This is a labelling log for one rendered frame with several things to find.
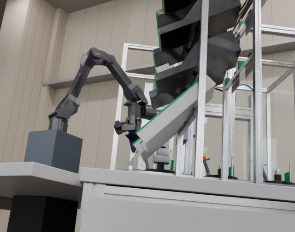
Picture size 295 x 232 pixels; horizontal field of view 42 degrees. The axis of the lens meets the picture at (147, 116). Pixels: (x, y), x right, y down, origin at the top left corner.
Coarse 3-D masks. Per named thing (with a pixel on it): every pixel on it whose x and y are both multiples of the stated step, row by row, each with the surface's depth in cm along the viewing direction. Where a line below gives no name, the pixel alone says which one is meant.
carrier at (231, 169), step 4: (232, 156) 156; (232, 160) 156; (220, 164) 160; (232, 164) 155; (220, 168) 159; (232, 168) 154; (220, 172) 158; (232, 172) 154; (204, 176) 146; (208, 176) 146; (212, 176) 154; (216, 176) 153; (220, 176) 152; (228, 176) 152; (232, 176) 153; (248, 180) 147
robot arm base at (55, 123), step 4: (52, 120) 140; (56, 120) 140; (60, 120) 140; (64, 120) 140; (52, 124) 139; (56, 124) 139; (60, 124) 139; (64, 124) 139; (48, 128) 141; (52, 128) 139; (56, 128) 139; (60, 128) 139; (64, 128) 139
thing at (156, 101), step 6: (222, 72) 133; (216, 78) 137; (222, 78) 139; (216, 84) 143; (174, 90) 133; (180, 90) 135; (150, 96) 132; (156, 96) 132; (162, 96) 134; (168, 96) 136; (174, 96) 138; (156, 102) 137; (162, 102) 139; (168, 102) 142; (156, 108) 143
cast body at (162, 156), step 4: (160, 148) 158; (164, 148) 158; (160, 152) 157; (164, 152) 157; (168, 152) 158; (156, 156) 157; (160, 156) 157; (164, 156) 157; (168, 156) 157; (156, 160) 156; (160, 160) 156; (164, 160) 156; (168, 160) 157
